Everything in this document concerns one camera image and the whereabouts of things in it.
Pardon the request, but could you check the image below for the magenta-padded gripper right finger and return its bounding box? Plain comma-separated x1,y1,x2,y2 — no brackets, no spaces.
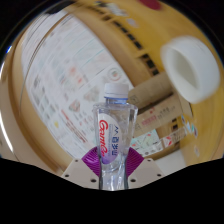
125,146,165,190

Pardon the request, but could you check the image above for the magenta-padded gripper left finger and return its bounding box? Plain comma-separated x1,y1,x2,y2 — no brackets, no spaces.
60,146,101,190

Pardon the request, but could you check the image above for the clear plastic water bottle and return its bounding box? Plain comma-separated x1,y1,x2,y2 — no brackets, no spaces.
92,82,139,192

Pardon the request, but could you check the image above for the brown cardboard box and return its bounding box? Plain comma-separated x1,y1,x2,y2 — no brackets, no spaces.
126,70,195,140

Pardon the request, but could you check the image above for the white ceramic mug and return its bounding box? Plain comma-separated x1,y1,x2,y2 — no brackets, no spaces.
159,35,222,105

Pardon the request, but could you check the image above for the flat round red coaster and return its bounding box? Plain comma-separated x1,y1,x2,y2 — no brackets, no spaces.
137,0,163,11

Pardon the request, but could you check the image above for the white diagram wall poster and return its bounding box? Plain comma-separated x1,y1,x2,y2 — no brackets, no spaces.
20,11,134,160

